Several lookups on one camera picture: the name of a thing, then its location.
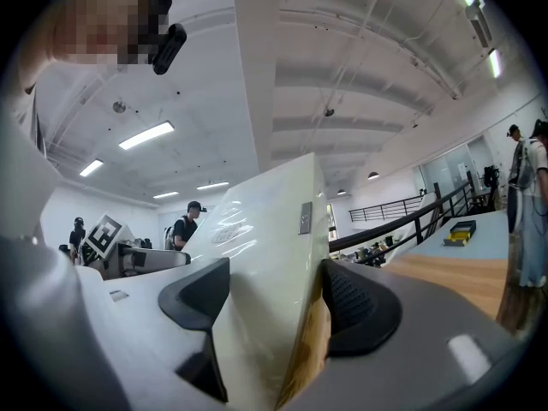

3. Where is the black and yellow box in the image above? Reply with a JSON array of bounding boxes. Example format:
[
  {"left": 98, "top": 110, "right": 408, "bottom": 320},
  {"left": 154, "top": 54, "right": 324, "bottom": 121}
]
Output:
[{"left": 443, "top": 219, "right": 479, "bottom": 247}]

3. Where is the black head camera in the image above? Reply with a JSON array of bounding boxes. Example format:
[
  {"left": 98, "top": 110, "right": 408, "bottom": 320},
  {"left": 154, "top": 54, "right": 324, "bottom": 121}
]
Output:
[{"left": 152, "top": 22, "right": 188, "bottom": 75}]

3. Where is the person's head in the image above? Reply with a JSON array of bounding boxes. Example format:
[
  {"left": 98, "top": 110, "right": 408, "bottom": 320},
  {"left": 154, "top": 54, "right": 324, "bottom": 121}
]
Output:
[{"left": 51, "top": 0, "right": 173, "bottom": 70}]

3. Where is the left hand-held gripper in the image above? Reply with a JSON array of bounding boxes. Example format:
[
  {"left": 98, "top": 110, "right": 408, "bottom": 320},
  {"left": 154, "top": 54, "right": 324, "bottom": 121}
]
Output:
[{"left": 80, "top": 211, "right": 193, "bottom": 281}]

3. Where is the wooden table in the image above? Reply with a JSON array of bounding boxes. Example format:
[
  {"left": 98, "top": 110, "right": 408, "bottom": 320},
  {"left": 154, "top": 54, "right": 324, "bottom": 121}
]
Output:
[{"left": 383, "top": 210, "right": 511, "bottom": 323}]

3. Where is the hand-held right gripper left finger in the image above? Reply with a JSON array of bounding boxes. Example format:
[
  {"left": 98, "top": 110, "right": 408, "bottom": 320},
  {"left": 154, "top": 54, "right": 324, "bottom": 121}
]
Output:
[{"left": 76, "top": 256, "right": 241, "bottom": 411}]

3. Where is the person's white shirt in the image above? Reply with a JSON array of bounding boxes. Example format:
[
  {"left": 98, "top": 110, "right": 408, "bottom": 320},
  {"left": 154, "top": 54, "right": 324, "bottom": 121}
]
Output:
[{"left": 8, "top": 64, "right": 57, "bottom": 158}]

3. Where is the black metal railing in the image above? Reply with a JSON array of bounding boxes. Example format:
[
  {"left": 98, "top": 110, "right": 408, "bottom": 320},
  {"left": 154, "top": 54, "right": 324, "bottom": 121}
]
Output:
[{"left": 328, "top": 182, "right": 477, "bottom": 254}]

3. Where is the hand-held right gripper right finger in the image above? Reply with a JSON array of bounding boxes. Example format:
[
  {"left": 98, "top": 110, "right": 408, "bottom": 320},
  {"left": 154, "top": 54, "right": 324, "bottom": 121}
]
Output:
[{"left": 277, "top": 258, "right": 528, "bottom": 411}]

